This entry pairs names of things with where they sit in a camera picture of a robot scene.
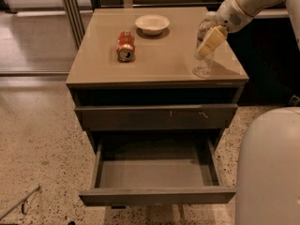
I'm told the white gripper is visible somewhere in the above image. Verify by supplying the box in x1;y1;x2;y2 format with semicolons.
195;0;252;60

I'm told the clear plastic water bottle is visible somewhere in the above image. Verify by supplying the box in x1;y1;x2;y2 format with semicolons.
192;11;218;79

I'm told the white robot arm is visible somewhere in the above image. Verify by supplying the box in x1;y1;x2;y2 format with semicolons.
194;0;300;225

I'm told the grey drawer cabinet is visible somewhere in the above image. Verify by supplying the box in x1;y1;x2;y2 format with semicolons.
65;7;250;211

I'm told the white bowl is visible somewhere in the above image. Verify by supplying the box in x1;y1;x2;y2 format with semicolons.
135;15;170;36

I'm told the orange soda can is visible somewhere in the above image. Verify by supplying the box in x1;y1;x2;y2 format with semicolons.
116;31;135;62

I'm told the metal rod on floor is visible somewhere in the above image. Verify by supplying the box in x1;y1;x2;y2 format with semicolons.
0;185;40;220

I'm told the grey window frame post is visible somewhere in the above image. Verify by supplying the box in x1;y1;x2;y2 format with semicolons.
62;0;84;49

